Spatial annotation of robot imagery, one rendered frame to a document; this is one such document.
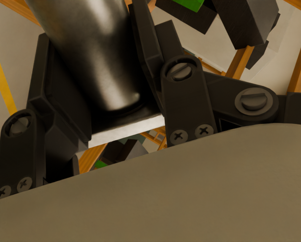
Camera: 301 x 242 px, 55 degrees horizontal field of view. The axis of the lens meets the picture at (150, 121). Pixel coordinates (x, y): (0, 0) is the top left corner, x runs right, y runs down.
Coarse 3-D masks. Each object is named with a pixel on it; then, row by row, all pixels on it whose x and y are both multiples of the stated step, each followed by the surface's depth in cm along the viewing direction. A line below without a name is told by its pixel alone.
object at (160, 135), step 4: (184, 48) 678; (184, 52) 671; (200, 60) 614; (204, 64) 669; (208, 68) 671; (212, 68) 670; (216, 72) 669; (220, 72) 671; (224, 72) 610; (144, 132) 558; (160, 132) 518; (144, 136) 560; (148, 136) 556; (152, 136) 558; (156, 136) 540; (160, 136) 555; (164, 136) 548; (152, 140) 558; (156, 140) 557; (164, 148) 560
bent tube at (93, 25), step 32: (32, 0) 9; (64, 0) 8; (96, 0) 9; (64, 32) 9; (96, 32) 9; (128, 32) 10; (96, 64) 10; (128, 64) 11; (96, 96) 11; (128, 96) 11; (96, 128) 12; (128, 128) 12
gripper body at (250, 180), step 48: (192, 144) 6; (240, 144) 5; (288, 144) 5; (48, 192) 6; (96, 192) 6; (144, 192) 5; (192, 192) 5; (240, 192) 5; (288, 192) 5; (0, 240) 6; (48, 240) 5; (96, 240) 5; (144, 240) 5; (192, 240) 4; (240, 240) 4; (288, 240) 4
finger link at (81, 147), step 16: (48, 48) 11; (48, 64) 10; (64, 64) 11; (32, 80) 10; (48, 80) 10; (64, 80) 11; (32, 96) 9; (48, 96) 9; (64, 96) 10; (80, 96) 12; (48, 112) 10; (64, 112) 10; (80, 112) 11; (48, 128) 9; (64, 128) 10; (80, 128) 11; (48, 144) 9; (64, 144) 10; (80, 144) 11; (48, 160) 10; (64, 160) 10; (48, 176) 10
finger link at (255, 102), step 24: (144, 0) 11; (144, 24) 10; (168, 24) 11; (144, 48) 9; (168, 48) 10; (144, 72) 9; (216, 96) 8; (240, 96) 8; (264, 96) 7; (216, 120) 8; (240, 120) 7; (264, 120) 7
